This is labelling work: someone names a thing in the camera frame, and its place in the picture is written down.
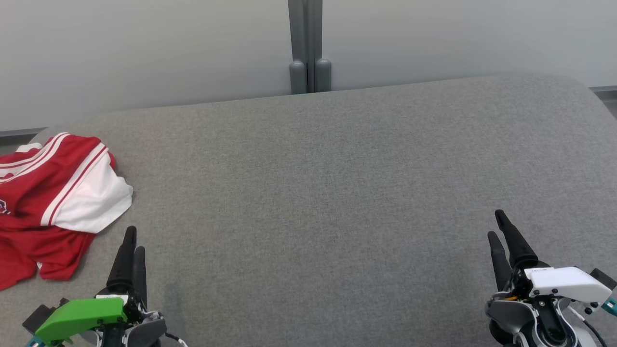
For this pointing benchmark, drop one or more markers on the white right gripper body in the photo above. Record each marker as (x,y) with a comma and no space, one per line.
(569,282)

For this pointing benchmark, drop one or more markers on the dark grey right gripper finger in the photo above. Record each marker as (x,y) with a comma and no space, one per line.
(518,248)
(500,262)

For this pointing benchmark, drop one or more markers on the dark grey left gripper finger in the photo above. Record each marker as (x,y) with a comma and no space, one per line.
(140,274)
(124,265)

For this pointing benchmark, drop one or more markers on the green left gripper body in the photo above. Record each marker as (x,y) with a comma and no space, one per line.
(82,315)

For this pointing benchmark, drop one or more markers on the red shorts white trim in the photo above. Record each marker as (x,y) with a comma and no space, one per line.
(48,255)

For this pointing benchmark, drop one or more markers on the red number 23 jersey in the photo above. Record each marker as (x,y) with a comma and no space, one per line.
(72,173)

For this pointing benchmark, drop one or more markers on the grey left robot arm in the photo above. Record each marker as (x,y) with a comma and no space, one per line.
(147,330)

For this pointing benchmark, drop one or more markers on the grey wall skirting strip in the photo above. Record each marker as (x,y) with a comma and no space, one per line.
(19,132)
(607,90)

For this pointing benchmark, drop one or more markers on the grey partition frame post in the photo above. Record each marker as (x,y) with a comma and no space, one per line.
(297,48)
(322,48)

